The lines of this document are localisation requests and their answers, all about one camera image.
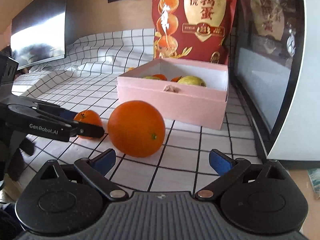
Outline large orange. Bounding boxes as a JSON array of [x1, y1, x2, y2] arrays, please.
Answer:
[[107, 100, 165, 158]]

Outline small mandarin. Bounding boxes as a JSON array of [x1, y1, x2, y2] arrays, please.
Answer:
[[171, 76, 182, 82], [153, 74, 167, 81], [73, 109, 104, 139]]

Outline small mandarin front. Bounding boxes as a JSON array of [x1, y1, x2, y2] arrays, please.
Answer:
[[153, 74, 167, 81]]

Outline yellow-green guava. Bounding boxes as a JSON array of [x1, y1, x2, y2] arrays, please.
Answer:
[[177, 76, 206, 87]]

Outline white black grid tablecloth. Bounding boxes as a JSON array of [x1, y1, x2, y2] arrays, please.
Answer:
[[11, 27, 262, 193]]

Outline red egg gift box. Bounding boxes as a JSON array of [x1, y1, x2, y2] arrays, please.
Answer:
[[151, 0, 237, 64]]

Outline pink cardboard box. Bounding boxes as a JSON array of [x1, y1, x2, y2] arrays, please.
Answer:
[[117, 58, 229, 130]]

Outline black monitor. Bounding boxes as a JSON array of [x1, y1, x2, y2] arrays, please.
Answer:
[[10, 0, 67, 70]]

